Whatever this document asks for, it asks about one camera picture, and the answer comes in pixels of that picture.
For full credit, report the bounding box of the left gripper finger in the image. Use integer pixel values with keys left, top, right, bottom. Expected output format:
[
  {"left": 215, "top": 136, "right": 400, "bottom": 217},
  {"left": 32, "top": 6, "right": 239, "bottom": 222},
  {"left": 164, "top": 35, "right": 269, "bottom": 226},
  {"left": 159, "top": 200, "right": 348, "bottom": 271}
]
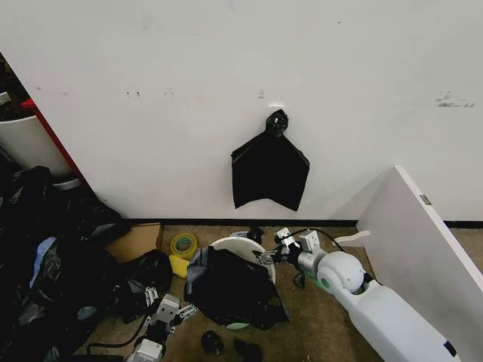
[
  {"left": 174, "top": 302, "right": 200, "bottom": 322},
  {"left": 144, "top": 285, "right": 158, "bottom": 314}
]

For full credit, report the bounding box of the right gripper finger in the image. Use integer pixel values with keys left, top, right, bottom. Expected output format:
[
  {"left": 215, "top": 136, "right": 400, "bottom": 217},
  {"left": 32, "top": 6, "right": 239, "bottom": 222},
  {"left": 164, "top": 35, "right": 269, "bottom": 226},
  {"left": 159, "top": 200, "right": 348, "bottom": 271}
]
[
  {"left": 257, "top": 250, "right": 282, "bottom": 267},
  {"left": 274, "top": 227, "right": 294, "bottom": 247}
]

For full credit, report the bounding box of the white round trash bin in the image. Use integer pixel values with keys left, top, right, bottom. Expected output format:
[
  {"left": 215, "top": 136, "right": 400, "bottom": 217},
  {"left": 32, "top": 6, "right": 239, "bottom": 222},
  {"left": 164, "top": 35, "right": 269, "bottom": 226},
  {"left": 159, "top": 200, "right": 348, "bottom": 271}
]
[{"left": 206, "top": 236, "right": 279, "bottom": 296}]

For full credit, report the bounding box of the glossy black bag lump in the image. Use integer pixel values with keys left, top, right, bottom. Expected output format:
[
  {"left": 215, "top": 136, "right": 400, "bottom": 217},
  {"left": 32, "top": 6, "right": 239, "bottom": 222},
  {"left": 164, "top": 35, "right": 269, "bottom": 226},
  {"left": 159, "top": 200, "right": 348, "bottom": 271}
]
[{"left": 112, "top": 248, "right": 174, "bottom": 325}]

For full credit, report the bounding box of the crumpled black garbage bag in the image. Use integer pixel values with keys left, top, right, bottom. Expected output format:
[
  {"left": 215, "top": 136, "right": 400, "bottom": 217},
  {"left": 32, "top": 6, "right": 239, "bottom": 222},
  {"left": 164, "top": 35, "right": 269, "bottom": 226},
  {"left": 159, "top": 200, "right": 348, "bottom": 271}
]
[{"left": 183, "top": 248, "right": 291, "bottom": 331}]

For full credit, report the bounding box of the black garbage bag on hook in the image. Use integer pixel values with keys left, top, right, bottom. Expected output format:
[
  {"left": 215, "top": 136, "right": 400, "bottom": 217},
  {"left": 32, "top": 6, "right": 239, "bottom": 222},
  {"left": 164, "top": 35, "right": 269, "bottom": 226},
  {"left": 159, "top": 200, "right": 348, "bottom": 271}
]
[{"left": 230, "top": 109, "right": 311, "bottom": 212}]

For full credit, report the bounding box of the pile of black garbage bags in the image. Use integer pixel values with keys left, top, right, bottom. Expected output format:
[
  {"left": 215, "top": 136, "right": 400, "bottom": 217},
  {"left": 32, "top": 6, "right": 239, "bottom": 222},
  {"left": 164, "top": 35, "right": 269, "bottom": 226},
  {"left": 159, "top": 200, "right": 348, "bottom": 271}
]
[{"left": 0, "top": 165, "right": 131, "bottom": 362}]

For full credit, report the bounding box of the tall white cylinder bin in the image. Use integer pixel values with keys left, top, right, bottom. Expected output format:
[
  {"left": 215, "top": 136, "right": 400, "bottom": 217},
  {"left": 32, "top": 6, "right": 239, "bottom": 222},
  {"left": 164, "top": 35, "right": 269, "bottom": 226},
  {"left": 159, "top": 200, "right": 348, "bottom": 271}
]
[{"left": 0, "top": 115, "right": 73, "bottom": 178}]

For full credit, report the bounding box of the small black round object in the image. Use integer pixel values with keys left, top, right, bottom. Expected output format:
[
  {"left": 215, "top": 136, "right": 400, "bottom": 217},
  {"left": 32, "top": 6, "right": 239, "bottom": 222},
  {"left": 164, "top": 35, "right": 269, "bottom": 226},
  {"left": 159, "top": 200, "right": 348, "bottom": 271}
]
[{"left": 201, "top": 330, "right": 225, "bottom": 356}]

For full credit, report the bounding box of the yellow sponge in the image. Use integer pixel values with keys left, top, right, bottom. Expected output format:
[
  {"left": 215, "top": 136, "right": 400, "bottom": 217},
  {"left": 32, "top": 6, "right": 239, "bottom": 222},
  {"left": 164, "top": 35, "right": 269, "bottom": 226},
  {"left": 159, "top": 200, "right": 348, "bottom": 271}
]
[{"left": 168, "top": 254, "right": 190, "bottom": 280}]

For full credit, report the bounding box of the pale green round lid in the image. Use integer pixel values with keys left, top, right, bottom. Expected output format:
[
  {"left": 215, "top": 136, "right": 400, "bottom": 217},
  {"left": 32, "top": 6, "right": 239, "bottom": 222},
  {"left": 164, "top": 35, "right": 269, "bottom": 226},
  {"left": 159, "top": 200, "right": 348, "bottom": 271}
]
[{"left": 226, "top": 320, "right": 254, "bottom": 333}]

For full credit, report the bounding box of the brown cardboard sheet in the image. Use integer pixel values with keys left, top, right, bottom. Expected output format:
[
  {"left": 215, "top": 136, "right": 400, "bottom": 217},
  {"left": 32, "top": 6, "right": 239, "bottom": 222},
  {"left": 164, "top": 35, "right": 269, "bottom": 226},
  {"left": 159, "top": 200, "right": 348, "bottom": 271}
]
[{"left": 103, "top": 222, "right": 165, "bottom": 265}]

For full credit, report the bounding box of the yellow green tape roll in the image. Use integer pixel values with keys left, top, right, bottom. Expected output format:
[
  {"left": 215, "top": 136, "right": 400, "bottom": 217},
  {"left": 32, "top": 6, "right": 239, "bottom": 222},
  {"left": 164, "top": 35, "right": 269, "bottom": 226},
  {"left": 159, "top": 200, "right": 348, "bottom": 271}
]
[{"left": 170, "top": 232, "right": 200, "bottom": 261}]

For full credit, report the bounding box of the white paper strip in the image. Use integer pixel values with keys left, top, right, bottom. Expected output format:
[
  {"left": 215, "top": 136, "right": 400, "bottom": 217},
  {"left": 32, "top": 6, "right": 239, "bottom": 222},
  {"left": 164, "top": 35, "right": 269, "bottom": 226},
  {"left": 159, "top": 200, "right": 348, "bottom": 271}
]
[{"left": 333, "top": 230, "right": 373, "bottom": 250}]

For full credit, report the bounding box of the small black crumpled scrap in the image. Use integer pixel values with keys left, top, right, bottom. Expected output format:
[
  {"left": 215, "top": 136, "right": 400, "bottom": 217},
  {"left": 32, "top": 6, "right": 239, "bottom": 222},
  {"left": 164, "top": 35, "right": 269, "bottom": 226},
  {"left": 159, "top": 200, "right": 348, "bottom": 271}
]
[{"left": 232, "top": 338, "right": 264, "bottom": 362}]

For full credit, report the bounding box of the blue plastic scrap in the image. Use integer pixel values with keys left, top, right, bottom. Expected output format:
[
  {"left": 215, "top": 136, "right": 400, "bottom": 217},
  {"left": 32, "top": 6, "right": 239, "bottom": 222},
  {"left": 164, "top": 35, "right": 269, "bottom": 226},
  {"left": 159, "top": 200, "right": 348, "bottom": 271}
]
[{"left": 29, "top": 236, "right": 61, "bottom": 287}]

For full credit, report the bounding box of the white flat board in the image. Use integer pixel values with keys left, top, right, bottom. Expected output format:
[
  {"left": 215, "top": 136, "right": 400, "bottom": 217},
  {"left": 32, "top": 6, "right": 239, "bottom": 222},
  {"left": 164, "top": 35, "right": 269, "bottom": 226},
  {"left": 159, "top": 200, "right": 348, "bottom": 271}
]
[{"left": 355, "top": 164, "right": 483, "bottom": 326}]

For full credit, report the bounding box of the low white round rim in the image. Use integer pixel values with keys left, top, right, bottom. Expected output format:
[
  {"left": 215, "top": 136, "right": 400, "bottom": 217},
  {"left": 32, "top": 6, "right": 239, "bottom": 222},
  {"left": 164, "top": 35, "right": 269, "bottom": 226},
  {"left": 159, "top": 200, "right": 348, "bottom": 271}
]
[{"left": 51, "top": 177, "right": 82, "bottom": 192}]

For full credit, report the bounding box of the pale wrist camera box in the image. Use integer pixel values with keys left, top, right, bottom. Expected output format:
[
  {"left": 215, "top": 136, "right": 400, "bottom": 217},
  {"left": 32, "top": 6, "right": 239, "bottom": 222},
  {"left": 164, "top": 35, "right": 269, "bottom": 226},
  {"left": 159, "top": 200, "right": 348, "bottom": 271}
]
[{"left": 155, "top": 293, "right": 182, "bottom": 322}]

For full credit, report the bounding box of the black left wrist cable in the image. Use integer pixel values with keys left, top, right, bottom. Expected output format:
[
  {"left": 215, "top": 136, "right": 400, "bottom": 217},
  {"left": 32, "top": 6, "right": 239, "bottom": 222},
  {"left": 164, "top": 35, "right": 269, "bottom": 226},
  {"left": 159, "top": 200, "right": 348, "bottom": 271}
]
[{"left": 85, "top": 314, "right": 152, "bottom": 357}]

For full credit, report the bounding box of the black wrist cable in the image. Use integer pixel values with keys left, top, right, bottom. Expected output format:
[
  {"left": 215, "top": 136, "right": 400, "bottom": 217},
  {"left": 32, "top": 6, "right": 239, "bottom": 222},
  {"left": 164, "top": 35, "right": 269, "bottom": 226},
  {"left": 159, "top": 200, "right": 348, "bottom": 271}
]
[
  {"left": 85, "top": 314, "right": 152, "bottom": 357},
  {"left": 288, "top": 228, "right": 346, "bottom": 252}
]

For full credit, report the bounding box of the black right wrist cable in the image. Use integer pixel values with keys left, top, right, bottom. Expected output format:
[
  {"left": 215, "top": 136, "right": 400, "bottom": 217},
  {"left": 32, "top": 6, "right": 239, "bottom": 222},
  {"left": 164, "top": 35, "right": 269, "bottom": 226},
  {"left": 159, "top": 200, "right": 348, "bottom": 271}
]
[{"left": 288, "top": 228, "right": 346, "bottom": 252}]

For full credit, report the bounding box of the white wall hook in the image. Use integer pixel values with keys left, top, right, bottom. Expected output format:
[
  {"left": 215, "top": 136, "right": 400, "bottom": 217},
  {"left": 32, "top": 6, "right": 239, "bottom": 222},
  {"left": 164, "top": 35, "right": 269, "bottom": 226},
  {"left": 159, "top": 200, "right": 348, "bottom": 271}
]
[{"left": 266, "top": 101, "right": 287, "bottom": 118}]

